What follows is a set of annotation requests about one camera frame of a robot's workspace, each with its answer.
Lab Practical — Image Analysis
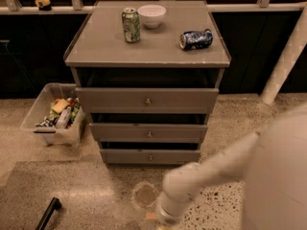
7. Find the grey drawer cabinet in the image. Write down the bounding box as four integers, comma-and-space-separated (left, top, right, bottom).
65, 1, 230, 151

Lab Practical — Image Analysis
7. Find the white plastic bottle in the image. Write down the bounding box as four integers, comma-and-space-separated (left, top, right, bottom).
56, 106, 71, 128

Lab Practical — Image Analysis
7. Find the grey middle drawer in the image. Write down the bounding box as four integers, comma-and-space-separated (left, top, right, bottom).
89, 123, 208, 143

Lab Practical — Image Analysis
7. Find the grey drawer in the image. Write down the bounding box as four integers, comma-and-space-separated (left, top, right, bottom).
100, 149, 201, 165
89, 123, 208, 143
76, 87, 219, 114

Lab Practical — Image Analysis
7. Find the green soda can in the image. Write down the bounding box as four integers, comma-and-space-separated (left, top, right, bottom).
122, 7, 140, 43

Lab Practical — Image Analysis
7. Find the white bowl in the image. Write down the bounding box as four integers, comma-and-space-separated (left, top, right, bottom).
137, 5, 166, 29

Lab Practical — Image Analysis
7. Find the grey bottom drawer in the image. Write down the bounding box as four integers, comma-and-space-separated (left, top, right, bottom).
100, 149, 201, 165

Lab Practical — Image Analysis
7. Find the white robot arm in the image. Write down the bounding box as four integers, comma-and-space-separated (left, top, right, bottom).
156, 103, 307, 230

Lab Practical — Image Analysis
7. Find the blue crushed soda can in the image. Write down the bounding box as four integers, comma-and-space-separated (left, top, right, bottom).
179, 29, 213, 51

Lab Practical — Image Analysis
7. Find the yellow black object on rail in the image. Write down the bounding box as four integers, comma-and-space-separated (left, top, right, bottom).
35, 0, 52, 11

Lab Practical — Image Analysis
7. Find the clear plastic bin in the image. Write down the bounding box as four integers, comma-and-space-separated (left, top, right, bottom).
20, 83, 86, 146

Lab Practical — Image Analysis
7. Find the black bar handle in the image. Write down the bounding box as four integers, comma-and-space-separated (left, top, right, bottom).
35, 197, 61, 230

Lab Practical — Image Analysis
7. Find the yellow sponge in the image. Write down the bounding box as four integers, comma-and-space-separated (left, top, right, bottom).
52, 99, 69, 114

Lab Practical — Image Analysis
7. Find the grey top drawer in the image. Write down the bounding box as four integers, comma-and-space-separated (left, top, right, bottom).
76, 87, 219, 114

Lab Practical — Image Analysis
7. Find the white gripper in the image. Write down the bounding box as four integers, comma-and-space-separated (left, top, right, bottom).
155, 193, 186, 226

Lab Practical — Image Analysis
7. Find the white diagonal pillar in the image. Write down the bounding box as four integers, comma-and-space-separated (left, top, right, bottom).
260, 7, 307, 104

